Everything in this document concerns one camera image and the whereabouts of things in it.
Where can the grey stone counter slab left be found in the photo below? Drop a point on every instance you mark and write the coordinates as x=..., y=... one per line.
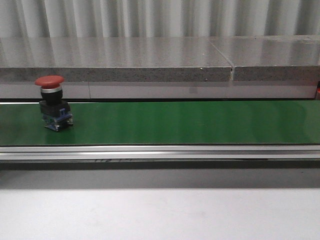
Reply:
x=112, y=59

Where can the grey stone counter slab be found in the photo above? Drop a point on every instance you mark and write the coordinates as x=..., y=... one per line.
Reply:
x=112, y=59
x=271, y=58

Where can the grey stone counter slab right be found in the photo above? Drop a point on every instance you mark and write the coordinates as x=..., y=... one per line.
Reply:
x=271, y=58

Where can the green conveyor belt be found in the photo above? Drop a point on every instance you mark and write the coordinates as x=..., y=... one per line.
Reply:
x=168, y=123

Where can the white cabinet panel under counter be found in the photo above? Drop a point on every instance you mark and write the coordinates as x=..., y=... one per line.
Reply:
x=190, y=90

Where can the red object at right edge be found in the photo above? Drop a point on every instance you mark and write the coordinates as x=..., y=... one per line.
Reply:
x=317, y=94

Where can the grey pleated curtain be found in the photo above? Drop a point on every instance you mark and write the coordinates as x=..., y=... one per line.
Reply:
x=158, y=18

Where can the red mushroom push button switch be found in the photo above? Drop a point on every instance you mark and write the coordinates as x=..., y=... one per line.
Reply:
x=56, y=113

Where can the aluminium conveyor frame rail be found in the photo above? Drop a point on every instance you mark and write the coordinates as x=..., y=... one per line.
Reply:
x=146, y=156

